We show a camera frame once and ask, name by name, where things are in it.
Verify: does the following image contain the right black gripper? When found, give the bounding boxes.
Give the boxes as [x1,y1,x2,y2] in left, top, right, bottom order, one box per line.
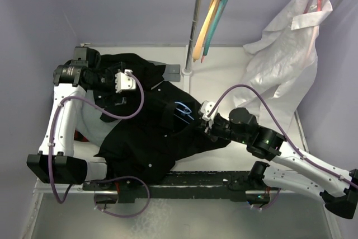
[194,114,249,144]

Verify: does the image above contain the light blue hanger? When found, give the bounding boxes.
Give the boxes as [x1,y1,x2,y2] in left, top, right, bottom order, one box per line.
[174,101,195,124]

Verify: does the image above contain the black button shirt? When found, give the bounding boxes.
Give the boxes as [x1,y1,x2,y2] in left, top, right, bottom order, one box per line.
[92,53,229,183]

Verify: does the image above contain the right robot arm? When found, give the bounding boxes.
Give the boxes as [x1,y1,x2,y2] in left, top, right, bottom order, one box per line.
[199,102,357,219]

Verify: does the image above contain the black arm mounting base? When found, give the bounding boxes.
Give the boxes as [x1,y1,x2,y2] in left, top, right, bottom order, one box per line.
[83,171,270,205]

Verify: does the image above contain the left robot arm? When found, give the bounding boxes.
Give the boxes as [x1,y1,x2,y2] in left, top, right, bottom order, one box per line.
[26,47,115,190]

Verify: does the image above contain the grey shirt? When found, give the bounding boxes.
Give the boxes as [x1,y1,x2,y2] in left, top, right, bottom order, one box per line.
[52,87,124,146]

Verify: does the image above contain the red black plaid shirt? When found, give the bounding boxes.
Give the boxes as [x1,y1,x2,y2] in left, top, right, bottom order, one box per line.
[74,130,89,142]

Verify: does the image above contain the white hanging shirt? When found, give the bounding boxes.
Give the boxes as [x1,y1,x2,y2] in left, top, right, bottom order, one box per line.
[232,0,318,133]

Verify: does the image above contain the orange hanger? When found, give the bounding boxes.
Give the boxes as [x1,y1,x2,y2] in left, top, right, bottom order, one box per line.
[192,0,220,62]

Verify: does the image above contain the teal hanger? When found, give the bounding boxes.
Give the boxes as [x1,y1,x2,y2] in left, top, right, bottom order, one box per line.
[202,0,228,61]

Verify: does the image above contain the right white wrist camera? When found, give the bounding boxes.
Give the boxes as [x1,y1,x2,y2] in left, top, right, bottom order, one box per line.
[199,100,218,122]

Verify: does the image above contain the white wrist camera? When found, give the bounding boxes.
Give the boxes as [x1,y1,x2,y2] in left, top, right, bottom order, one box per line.
[115,69,136,93]
[199,100,218,122]

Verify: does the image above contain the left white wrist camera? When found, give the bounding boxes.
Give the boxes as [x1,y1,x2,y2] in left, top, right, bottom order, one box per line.
[115,69,136,93]

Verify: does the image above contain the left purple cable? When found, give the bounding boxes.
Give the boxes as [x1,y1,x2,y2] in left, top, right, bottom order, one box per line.
[48,71,152,218]

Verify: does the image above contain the purple cable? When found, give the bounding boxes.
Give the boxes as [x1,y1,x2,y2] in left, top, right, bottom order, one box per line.
[205,83,358,212]
[48,71,152,218]

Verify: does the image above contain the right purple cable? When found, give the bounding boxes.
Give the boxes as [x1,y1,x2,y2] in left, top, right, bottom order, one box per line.
[205,83,358,212]

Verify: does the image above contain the aluminium frame rail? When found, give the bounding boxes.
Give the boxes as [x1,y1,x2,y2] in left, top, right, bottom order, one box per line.
[32,169,328,195]

